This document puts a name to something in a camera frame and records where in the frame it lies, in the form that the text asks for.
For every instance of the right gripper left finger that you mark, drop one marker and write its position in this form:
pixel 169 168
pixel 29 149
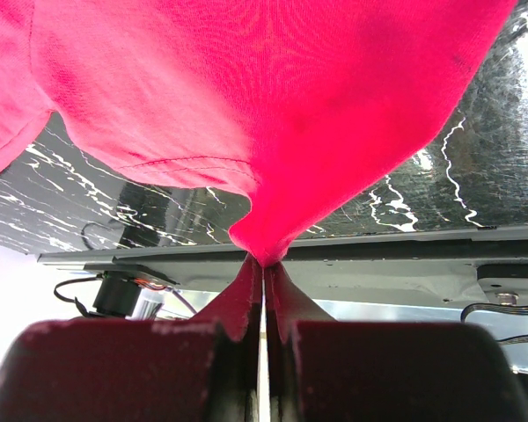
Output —
pixel 110 369

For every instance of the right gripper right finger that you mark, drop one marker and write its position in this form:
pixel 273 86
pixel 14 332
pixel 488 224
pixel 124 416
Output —
pixel 322 369

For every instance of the red t-shirt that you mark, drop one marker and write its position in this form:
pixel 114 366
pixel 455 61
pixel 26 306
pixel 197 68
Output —
pixel 297 105

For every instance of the black marble table mat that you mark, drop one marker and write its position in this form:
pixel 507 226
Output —
pixel 474 175

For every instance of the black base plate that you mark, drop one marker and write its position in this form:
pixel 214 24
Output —
pixel 429 269

